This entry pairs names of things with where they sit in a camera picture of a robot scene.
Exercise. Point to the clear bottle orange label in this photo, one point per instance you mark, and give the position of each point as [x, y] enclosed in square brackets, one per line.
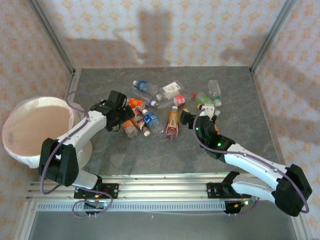
[130, 128]

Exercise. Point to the bright orange label bottle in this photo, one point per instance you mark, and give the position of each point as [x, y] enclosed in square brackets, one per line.
[137, 103]

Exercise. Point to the brown label plastic bottle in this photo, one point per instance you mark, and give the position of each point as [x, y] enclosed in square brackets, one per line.
[139, 121]

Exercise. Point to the amber juice bottle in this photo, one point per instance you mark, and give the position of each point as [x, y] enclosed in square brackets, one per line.
[173, 125]

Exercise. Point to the red label plastic bottle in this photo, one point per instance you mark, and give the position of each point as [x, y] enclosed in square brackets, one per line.
[180, 99]

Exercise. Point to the clear crushed plastic bottle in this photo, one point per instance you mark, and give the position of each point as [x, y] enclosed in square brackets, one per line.
[140, 96]

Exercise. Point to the small red capped bottle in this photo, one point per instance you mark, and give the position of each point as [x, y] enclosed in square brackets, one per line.
[194, 95]

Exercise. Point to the white bottle cap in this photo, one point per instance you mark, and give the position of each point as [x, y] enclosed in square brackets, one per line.
[217, 112]

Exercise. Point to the blue label water bottle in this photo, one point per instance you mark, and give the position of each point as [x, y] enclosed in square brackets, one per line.
[143, 85]
[151, 119]

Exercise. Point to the green plastic bottle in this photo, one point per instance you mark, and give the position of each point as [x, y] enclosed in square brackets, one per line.
[205, 100]

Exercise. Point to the bottle white green label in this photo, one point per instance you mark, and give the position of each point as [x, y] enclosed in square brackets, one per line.
[171, 88]

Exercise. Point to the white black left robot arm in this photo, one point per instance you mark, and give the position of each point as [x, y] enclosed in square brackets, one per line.
[85, 127]

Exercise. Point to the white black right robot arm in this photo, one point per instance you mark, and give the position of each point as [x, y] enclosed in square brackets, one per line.
[250, 162]

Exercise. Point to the white plastic waste bin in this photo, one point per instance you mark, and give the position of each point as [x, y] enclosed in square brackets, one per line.
[83, 152]

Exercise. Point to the translucent plastic bin liner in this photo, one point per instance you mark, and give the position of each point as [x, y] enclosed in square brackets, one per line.
[37, 125]

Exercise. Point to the grey metal front panel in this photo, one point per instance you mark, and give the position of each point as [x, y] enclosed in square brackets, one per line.
[162, 225]

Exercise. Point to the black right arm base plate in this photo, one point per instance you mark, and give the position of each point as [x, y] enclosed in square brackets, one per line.
[215, 191]

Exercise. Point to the aluminium mounting rail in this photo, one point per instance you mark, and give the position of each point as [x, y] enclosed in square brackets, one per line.
[162, 188]

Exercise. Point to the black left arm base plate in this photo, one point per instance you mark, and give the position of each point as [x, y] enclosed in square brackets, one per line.
[111, 191]

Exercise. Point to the aluminium frame post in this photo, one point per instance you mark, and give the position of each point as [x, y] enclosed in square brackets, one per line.
[53, 37]
[271, 37]

